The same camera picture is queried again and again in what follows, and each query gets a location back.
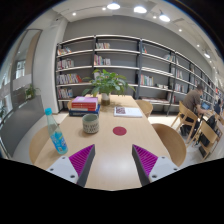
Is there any pink top book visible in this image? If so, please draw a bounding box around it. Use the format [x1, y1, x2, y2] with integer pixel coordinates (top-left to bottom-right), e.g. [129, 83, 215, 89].
[72, 96, 98, 108]

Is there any small plant by window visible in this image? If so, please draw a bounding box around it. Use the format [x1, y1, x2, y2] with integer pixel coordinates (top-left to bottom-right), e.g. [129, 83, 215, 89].
[25, 85, 39, 100]

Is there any grey wall bookshelf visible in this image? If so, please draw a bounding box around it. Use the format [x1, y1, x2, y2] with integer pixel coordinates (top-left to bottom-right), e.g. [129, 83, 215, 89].
[55, 35, 216, 113]

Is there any far right wooden chair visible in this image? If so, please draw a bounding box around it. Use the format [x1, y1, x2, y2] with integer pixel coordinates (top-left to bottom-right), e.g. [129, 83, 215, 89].
[136, 100, 153, 117]

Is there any green potted plant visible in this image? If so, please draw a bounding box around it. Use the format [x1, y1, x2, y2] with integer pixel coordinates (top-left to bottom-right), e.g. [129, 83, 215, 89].
[82, 69, 134, 106]

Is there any wooden chair with bag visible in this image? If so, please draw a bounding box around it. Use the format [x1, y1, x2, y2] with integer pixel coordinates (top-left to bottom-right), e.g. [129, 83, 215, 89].
[198, 121, 219, 160]

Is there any open white magazine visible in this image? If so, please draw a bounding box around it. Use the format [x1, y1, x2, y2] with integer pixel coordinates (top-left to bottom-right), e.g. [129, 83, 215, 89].
[114, 106, 142, 118]

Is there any near right wooden chair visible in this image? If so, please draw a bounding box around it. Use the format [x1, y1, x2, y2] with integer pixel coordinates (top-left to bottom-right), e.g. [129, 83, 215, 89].
[153, 123, 187, 166]

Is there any red middle book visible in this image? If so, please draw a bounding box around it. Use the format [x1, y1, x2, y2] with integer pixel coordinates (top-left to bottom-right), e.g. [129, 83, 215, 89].
[70, 108, 96, 112]

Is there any near left wooden chair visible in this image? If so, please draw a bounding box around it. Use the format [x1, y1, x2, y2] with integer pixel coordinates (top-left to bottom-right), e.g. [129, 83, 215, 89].
[29, 126, 49, 163]

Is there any dark blue bottom book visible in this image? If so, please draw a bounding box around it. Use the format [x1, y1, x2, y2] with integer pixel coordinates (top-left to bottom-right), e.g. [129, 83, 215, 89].
[69, 105, 100, 117]

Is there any clear blue-capped water bottle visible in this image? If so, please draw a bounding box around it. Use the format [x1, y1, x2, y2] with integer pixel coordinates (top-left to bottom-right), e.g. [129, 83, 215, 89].
[45, 108, 68, 154]

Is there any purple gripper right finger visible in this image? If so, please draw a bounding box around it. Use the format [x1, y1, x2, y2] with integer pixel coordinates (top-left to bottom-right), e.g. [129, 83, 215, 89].
[131, 144, 181, 187]

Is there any seated man in brown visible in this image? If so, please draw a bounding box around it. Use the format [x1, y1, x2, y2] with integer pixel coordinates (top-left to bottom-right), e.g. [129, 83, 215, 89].
[180, 84, 208, 136]

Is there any patterned ceramic cup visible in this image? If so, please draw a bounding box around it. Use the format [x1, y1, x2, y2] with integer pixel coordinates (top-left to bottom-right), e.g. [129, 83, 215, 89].
[82, 114, 99, 134]

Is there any blue laptop screen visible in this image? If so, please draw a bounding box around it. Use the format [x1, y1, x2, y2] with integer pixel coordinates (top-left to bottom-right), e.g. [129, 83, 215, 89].
[201, 102, 211, 110]

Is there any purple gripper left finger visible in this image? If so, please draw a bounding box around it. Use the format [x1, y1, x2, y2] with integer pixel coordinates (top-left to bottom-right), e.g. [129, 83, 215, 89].
[46, 143, 96, 188]

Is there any round red coaster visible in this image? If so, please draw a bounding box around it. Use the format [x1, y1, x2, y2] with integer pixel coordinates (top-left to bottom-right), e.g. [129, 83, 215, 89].
[113, 126, 127, 136]

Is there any wooden chair behind man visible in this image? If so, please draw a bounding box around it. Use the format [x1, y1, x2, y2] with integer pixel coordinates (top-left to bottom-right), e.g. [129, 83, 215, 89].
[172, 102, 198, 141]

